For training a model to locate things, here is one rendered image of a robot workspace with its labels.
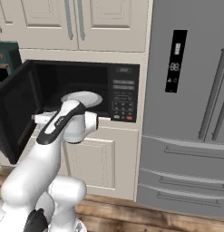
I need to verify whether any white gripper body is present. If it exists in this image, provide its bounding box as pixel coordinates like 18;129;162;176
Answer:
31;111;59;125

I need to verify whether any black microwave door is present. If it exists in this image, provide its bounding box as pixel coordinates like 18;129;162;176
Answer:
0;59;43;166

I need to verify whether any white round microwave plate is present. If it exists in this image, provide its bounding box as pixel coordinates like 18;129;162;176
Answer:
60;91;104;109

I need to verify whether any black built-in microwave oven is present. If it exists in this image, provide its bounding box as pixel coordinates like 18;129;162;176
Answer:
26;59;141;123

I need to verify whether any teal toaster oven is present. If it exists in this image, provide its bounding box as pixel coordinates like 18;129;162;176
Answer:
0;41;24;88

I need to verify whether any grey steel fridge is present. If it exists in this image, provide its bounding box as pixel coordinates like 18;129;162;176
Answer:
135;0;224;219

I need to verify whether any grey fridge drawer handle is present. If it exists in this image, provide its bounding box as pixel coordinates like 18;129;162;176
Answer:
159;176;224;192
163;145;224;160
156;191;222;208

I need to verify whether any grey fridge door handle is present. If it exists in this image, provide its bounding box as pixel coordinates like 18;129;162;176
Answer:
198;48;224;141
210;92;224;142

